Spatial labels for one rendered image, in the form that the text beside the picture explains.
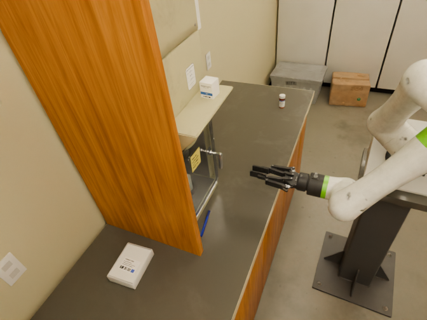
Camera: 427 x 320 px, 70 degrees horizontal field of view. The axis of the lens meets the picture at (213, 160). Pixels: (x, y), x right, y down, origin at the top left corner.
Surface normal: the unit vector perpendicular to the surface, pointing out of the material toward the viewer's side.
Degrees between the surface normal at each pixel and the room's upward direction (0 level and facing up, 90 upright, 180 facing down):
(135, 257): 0
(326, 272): 0
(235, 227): 0
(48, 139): 90
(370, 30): 90
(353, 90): 86
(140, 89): 90
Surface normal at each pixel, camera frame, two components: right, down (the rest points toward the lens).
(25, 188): 0.91, 0.20
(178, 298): -0.10, -0.74
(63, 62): -0.40, 0.64
